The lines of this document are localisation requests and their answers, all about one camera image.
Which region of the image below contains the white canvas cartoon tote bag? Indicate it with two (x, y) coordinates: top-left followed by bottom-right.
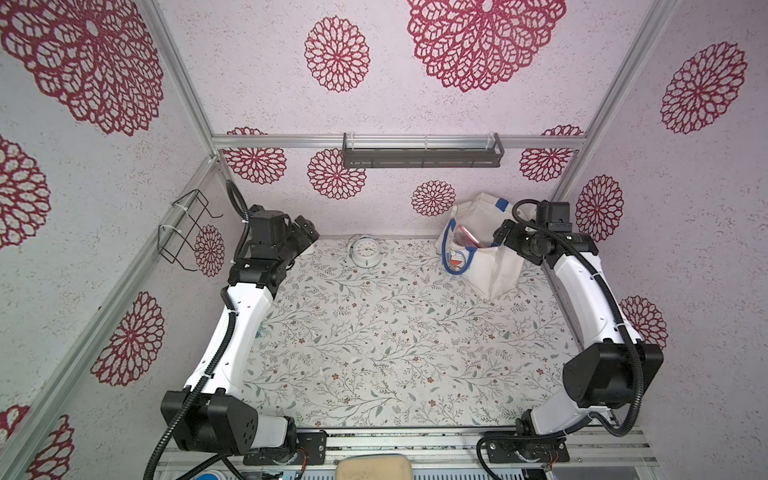
(435, 193), (525, 300)

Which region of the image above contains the pink plastic pencil case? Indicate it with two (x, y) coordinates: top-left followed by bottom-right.
(453, 224), (483, 249)

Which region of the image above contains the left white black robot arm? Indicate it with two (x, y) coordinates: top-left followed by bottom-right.
(143, 181), (319, 479)

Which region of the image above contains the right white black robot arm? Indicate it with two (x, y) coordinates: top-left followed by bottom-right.
(494, 199), (664, 442)

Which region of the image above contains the white round alarm clock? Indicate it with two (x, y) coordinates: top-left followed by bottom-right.
(348, 235), (384, 268)

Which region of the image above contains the floral table mat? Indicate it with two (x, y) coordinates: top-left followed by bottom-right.
(243, 240), (578, 427)

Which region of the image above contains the beige cushioned pad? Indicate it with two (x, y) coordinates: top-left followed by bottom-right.
(335, 455), (413, 480)

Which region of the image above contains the black wire wall rack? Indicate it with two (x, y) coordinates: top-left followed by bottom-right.
(156, 189), (223, 272)

